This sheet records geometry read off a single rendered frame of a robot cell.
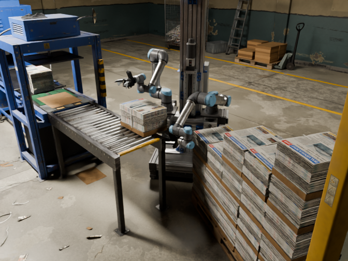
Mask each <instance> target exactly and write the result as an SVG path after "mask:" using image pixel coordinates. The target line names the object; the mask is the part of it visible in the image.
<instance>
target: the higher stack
mask: <svg viewBox="0 0 348 261"><path fill-rule="evenodd" d="M336 137H337V135H335V134H333V133H331V132H322V133H316V134H311V135H307V136H306V135H302V136H300V137H293V138H286V139H281V140H278V143H277V147H276V149H277V150H276V156H275V161H274V166H273V168H274V169H275V170H277V171H278V172H279V173H280V174H281V175H283V176H284V177H285V178H286V179H287V180H288V181H290V182H291V183H292V184H293V185H295V186H296V187H297V188H299V189H300V190H301V191H302V192H304V193H305V194H310V193H314V192H318V191H323V189H324V185H325V181H326V177H327V173H328V169H329V165H330V161H331V157H332V152H333V149H334V145H335V141H336ZM270 182H271V183H270V188H269V191H270V193H269V198H268V200H269V201H270V202H271V203H272V204H273V205H274V206H275V207H276V208H277V209H278V210H279V211H280V212H281V213H282V214H283V215H284V216H285V217H286V218H287V219H288V220H289V221H290V222H291V223H292V224H293V225H294V226H295V227H296V228H297V229H301V228H304V227H308V226H311V225H315V221H316V217H317V213H318V209H319V206H320V202H321V198H322V197H319V198H315V199H311V200H307V201H304V200H303V199H301V198H300V197H299V196H298V195H297V194H295V193H294V192H293V191H292V190H291V189H290V188H289V187H287V186H286V185H285V184H284V183H283V182H281V181H280V180H279V179H278V178H277V177H276V176H274V175H271V181H270ZM263 229H264V230H265V231H266V232H267V233H268V234H269V235H270V237H271V238H272V239H273V240H274V241H275V242H276V243H277V244H278V245H279V247H280V248H281V249H282V250H283V251H284V252H285V254H286V255H287V256H288V257H289V258H290V259H291V261H292V260H293V259H296V258H299V257H302V256H304V255H307V254H308V250H309V246H310V242H311V238H312V234H313V230H312V231H309V232H306V233H303V234H299V235H296V234H295V233H294V232H293V231H292V230H291V229H290V228H289V227H288V226H287V225H286V224H285V223H284V222H283V221H282V220H281V219H280V218H279V217H278V216H277V215H276V213H275V212H274V211H273V210H272V209H271V208H270V207H269V206H268V205H267V206H266V216H265V219H264V222H263ZM260 247H261V249H260V253H259V254H260V255H261V257H262V258H263V259H264V261H286V260H285V258H284V257H283V256H282V255H281V254H280V253H279V252H278V250H277V249H276V248H275V247H274V246H273V245H272V244H271V242H270V241H269V240H268V239H267V238H266V237H265V235H264V234H263V233H262V238H261V241H260Z"/></svg>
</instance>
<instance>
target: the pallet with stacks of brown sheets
mask: <svg viewBox="0 0 348 261"><path fill-rule="evenodd" d="M286 47H287V43H280V42H273V41H272V42H269V41H265V40H258V39H253V40H248V43H247V48H243V49H238V56H237V57H235V62H237V63H242V64H247V65H252V66H256V67H261V68H266V69H273V67H274V65H279V63H280V62H281V60H282V59H283V57H284V55H285V54H286ZM241 60H248V61H250V63H245V62H241ZM257 62H259V63H264V64H267V67H265V66H260V65H257V64H256V63H257Z"/></svg>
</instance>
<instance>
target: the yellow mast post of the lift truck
mask: <svg viewBox="0 0 348 261"><path fill-rule="evenodd" d="M347 231H348V92H347V96H346V100H345V104H344V108H343V112H342V117H341V121H340V125H339V129H338V133H337V137H336V141H335V145H334V148H333V152H332V157H331V161H330V165H329V169H328V173H327V177H326V181H325V185H324V189H323V193H322V198H321V202H320V206H319V209H318V213H317V217H316V221H315V225H314V230H313V234H312V238H311V242H310V246H309V250H308V254H307V259H306V261H338V260H339V257H340V254H341V251H342V247H343V244H344V241H345V238H346V234H347Z"/></svg>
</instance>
